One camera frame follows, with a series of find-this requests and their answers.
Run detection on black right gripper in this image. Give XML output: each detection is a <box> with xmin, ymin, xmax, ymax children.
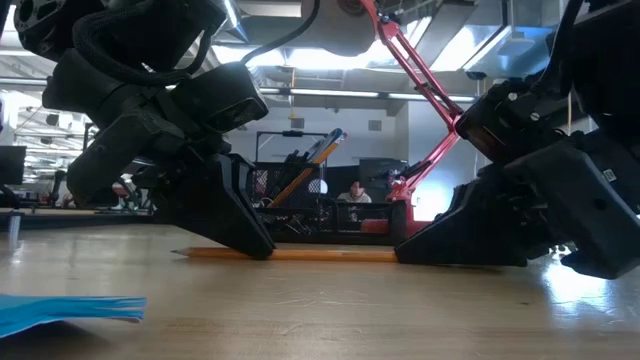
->
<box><xmin>394</xmin><ymin>129</ymin><xmax>640</xmax><ymax>280</ymax></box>

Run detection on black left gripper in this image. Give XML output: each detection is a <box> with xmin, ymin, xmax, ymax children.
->
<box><xmin>42</xmin><ymin>54</ymin><xmax>276</xmax><ymax>260</ymax></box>

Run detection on black pen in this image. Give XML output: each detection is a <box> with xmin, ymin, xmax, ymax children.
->
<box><xmin>287</xmin><ymin>148</ymin><xmax>316</xmax><ymax>191</ymax></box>
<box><xmin>279</xmin><ymin>149</ymin><xmax>309</xmax><ymax>201</ymax></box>

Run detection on yellow pencil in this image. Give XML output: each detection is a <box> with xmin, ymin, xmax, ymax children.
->
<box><xmin>268</xmin><ymin>132</ymin><xmax>349</xmax><ymax>209</ymax></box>
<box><xmin>171</xmin><ymin>245</ymin><xmax>400</xmax><ymax>264</ymax></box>

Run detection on blue handled scissors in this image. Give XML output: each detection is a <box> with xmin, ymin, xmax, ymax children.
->
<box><xmin>302</xmin><ymin>127</ymin><xmax>346</xmax><ymax>166</ymax></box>

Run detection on blue sticky note pad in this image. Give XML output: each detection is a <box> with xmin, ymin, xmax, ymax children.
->
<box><xmin>0</xmin><ymin>293</ymin><xmax>148</xmax><ymax>340</ymax></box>

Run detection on black mesh desk organizer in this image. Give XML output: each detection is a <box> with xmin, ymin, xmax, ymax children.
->
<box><xmin>251</xmin><ymin>160</ymin><xmax>410</xmax><ymax>247</ymax></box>

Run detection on red desk lamp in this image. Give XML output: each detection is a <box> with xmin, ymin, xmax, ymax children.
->
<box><xmin>309</xmin><ymin>0</ymin><xmax>466</xmax><ymax>237</ymax></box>

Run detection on dark cabinet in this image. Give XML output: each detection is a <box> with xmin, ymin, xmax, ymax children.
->
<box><xmin>357</xmin><ymin>157</ymin><xmax>410</xmax><ymax>201</ymax></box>

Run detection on person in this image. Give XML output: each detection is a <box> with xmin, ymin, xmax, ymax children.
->
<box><xmin>336</xmin><ymin>179</ymin><xmax>374</xmax><ymax>205</ymax></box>

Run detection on long ceiling light bar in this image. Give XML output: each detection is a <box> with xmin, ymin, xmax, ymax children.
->
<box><xmin>0</xmin><ymin>75</ymin><xmax>485</xmax><ymax>105</ymax></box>

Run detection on white ceiling fixture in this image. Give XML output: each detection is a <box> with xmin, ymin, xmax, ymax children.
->
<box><xmin>494</xmin><ymin>27</ymin><xmax>539</xmax><ymax>57</ymax></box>

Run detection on black background screen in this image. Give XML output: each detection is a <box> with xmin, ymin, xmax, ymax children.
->
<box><xmin>0</xmin><ymin>144</ymin><xmax>28</xmax><ymax>186</ymax></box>

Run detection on black rig frame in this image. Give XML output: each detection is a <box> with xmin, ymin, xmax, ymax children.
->
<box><xmin>254</xmin><ymin>129</ymin><xmax>331</xmax><ymax>166</ymax></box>

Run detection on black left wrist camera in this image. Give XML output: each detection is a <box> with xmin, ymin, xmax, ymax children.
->
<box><xmin>171</xmin><ymin>61</ymin><xmax>270</xmax><ymax>135</ymax></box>

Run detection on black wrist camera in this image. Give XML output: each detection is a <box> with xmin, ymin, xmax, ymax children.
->
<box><xmin>171</xmin><ymin>61</ymin><xmax>270</xmax><ymax>135</ymax></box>
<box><xmin>453</xmin><ymin>79</ymin><xmax>569</xmax><ymax>165</ymax></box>

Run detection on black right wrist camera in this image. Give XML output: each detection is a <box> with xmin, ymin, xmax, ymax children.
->
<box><xmin>453</xmin><ymin>79</ymin><xmax>569</xmax><ymax>165</ymax></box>

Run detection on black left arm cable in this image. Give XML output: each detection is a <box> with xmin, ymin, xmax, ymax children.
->
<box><xmin>71</xmin><ymin>0</ymin><xmax>321</xmax><ymax>87</ymax></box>

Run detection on silver metal post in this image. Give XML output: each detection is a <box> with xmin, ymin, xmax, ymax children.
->
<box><xmin>6</xmin><ymin>211</ymin><xmax>24</xmax><ymax>251</ymax></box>

